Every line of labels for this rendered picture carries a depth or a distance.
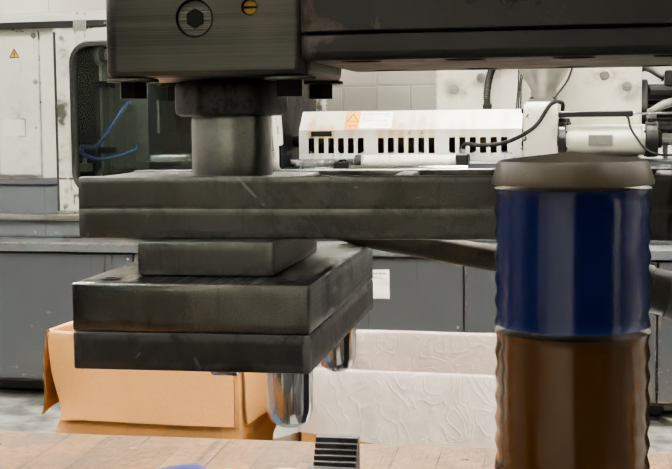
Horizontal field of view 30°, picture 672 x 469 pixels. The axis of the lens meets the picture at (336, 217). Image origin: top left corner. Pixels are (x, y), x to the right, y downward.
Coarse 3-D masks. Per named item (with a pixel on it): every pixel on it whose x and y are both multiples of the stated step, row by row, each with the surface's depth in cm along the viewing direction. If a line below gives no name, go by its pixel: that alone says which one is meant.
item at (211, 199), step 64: (192, 128) 57; (256, 128) 56; (128, 192) 55; (192, 192) 54; (256, 192) 54; (320, 192) 53; (384, 192) 53; (448, 192) 52; (192, 256) 53; (256, 256) 53; (320, 256) 61; (128, 320) 51; (192, 320) 51; (256, 320) 50; (320, 320) 52
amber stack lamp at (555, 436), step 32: (512, 352) 30; (544, 352) 29; (576, 352) 29; (608, 352) 29; (640, 352) 30; (512, 384) 30; (544, 384) 29; (576, 384) 29; (608, 384) 29; (640, 384) 30; (512, 416) 30; (544, 416) 29; (576, 416) 29; (608, 416) 29; (640, 416) 30; (512, 448) 30; (544, 448) 30; (576, 448) 29; (608, 448) 29; (640, 448) 30
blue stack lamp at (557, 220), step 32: (512, 192) 30; (544, 192) 29; (576, 192) 29; (608, 192) 29; (640, 192) 29; (512, 224) 30; (544, 224) 29; (576, 224) 29; (608, 224) 29; (640, 224) 30; (512, 256) 30; (544, 256) 29; (576, 256) 29; (608, 256) 29; (640, 256) 30; (512, 288) 30; (544, 288) 29; (576, 288) 29; (608, 288) 29; (640, 288) 30; (512, 320) 30; (544, 320) 29; (576, 320) 29; (608, 320) 29; (640, 320) 30
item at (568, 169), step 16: (512, 160) 30; (528, 160) 30; (544, 160) 29; (560, 160) 29; (576, 160) 29; (592, 160) 29; (608, 160) 29; (624, 160) 29; (640, 160) 30; (496, 176) 30; (512, 176) 30; (528, 176) 29; (544, 176) 29; (560, 176) 29; (576, 176) 29; (592, 176) 29; (608, 176) 29; (624, 176) 29; (640, 176) 29
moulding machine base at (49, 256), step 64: (0, 192) 549; (0, 256) 551; (64, 256) 544; (128, 256) 538; (384, 256) 515; (0, 320) 554; (64, 320) 547; (384, 320) 514; (448, 320) 508; (0, 384) 569
